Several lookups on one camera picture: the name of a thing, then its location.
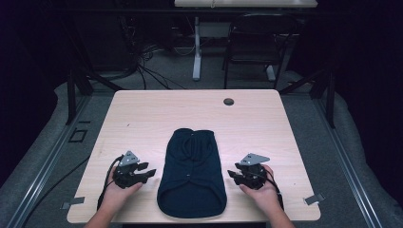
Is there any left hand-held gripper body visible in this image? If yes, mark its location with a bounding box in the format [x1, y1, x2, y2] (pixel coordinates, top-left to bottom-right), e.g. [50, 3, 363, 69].
[112, 150, 150, 190]

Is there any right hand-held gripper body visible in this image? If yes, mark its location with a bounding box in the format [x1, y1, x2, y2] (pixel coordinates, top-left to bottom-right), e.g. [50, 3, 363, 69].
[238, 153, 271, 191]

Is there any dark navy cloth garment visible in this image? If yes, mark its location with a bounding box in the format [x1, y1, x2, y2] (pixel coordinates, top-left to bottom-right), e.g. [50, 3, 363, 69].
[156, 127, 228, 219]

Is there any person's left hand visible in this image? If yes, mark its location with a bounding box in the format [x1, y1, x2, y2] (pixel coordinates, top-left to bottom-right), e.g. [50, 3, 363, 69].
[99, 176, 144, 217]

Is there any person's right hand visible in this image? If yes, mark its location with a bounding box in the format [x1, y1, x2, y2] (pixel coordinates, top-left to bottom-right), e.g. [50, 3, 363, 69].
[239, 163, 284, 217]

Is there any grey tape strip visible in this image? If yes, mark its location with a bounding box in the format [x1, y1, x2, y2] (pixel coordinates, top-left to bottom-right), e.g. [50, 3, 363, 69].
[61, 196, 86, 210]
[303, 193, 326, 206]

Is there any black metal stand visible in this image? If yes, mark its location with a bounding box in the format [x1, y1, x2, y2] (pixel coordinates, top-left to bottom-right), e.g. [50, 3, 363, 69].
[63, 18, 125, 126]
[278, 67, 337, 129]

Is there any black folding chair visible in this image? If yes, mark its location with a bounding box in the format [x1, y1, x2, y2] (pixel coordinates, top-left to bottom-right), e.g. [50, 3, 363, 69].
[221, 12, 301, 90]

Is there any white background desk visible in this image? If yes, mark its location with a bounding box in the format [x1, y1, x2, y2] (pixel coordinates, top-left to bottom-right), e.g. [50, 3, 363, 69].
[173, 0, 319, 83]

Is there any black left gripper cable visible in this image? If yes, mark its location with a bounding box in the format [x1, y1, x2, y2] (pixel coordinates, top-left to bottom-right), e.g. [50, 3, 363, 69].
[96, 154, 125, 211]

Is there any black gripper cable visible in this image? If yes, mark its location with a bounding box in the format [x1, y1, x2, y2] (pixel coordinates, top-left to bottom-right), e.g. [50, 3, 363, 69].
[96, 154, 125, 211]
[261, 166, 285, 212]

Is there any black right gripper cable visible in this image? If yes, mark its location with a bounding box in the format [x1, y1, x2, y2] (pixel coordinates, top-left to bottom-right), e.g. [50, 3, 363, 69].
[261, 166, 285, 212]

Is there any aluminium floor rail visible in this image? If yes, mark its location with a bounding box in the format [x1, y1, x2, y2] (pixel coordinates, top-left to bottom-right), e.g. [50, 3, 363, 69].
[5, 94, 93, 228]
[313, 94, 385, 228]

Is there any bundle of black floor cables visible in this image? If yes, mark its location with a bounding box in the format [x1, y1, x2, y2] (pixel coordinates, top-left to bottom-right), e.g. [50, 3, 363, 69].
[118, 18, 191, 91]

